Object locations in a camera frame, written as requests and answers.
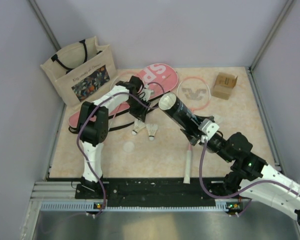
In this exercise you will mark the translucent tube lid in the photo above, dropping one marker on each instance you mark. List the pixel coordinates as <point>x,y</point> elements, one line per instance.
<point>129,147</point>

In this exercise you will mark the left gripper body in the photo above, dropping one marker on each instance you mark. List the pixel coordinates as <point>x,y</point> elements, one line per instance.
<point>135,102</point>

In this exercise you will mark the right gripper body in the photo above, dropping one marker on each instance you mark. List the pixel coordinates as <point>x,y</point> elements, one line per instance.
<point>200,139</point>

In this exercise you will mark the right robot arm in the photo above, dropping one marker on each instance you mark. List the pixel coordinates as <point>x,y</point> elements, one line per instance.
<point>250,176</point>

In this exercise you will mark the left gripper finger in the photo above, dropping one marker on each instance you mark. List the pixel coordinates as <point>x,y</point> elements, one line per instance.
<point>143,114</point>
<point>134,111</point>

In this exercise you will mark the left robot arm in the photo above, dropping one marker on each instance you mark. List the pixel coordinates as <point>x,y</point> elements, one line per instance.
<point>93,123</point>

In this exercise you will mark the black shuttlecock tube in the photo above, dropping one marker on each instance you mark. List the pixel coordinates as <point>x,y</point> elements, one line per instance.
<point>173,107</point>

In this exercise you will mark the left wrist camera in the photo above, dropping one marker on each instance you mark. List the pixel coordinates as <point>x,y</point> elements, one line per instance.
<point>146,93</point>

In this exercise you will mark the beige floral tote bag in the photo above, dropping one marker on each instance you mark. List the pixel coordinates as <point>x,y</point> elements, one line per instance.
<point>81,71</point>

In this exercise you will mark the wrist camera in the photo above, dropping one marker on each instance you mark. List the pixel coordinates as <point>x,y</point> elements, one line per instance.
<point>208,129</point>
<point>146,93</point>

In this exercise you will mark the pink racket on cover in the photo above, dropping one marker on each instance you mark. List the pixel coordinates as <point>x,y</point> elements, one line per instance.
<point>120,77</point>

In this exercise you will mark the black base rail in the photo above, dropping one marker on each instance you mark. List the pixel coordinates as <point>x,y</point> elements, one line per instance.
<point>146,192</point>

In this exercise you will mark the pink racket cover bag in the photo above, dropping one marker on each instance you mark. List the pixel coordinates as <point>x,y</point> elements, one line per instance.
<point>160,77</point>

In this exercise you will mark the small cardboard box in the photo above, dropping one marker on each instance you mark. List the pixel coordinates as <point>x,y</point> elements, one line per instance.
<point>224,85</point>

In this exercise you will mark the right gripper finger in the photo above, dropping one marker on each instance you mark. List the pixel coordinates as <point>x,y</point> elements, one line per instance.
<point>192,139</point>
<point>202,118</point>

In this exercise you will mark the pink racket right side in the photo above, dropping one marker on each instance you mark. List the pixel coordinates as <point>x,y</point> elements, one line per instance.
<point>195,93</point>

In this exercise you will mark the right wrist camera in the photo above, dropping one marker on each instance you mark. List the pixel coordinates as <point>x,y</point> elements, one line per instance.
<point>208,129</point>

